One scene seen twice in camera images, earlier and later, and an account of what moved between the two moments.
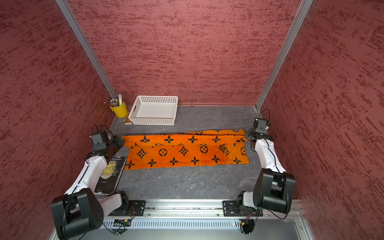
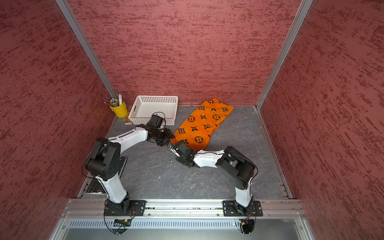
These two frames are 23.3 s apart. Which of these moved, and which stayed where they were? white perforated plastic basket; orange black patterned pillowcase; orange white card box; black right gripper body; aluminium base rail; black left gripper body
Moved: black right gripper body; orange black patterned pillowcase; black left gripper body
Stayed: orange white card box; white perforated plastic basket; aluminium base rail
